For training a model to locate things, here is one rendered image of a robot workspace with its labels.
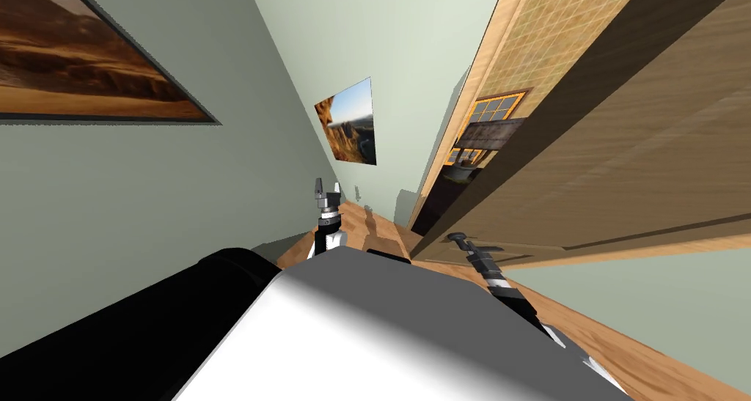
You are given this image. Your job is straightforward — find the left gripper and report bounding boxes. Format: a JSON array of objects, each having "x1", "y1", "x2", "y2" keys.
[{"x1": 314, "y1": 177, "x2": 343, "y2": 215}]

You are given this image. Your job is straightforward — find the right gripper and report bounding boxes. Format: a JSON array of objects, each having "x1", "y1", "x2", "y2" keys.
[{"x1": 464, "y1": 240, "x2": 501, "y2": 280}]

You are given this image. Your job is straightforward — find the canyon landscape picture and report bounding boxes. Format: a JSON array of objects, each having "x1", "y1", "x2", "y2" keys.
[{"x1": 313, "y1": 76, "x2": 378, "y2": 167}]

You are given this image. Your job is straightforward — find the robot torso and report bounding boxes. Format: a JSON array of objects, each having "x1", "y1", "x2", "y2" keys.
[{"x1": 169, "y1": 247, "x2": 637, "y2": 401}]

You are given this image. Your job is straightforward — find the orange framed window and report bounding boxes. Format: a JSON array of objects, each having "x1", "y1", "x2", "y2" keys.
[{"x1": 444, "y1": 89, "x2": 530, "y2": 167}]

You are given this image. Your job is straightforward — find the brown wooden door leaf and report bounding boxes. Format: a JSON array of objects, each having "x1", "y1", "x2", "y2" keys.
[{"x1": 409, "y1": 0, "x2": 751, "y2": 268}]

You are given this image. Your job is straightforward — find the brown desert picture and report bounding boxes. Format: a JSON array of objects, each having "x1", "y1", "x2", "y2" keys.
[{"x1": 0, "y1": 0, "x2": 222, "y2": 126}]

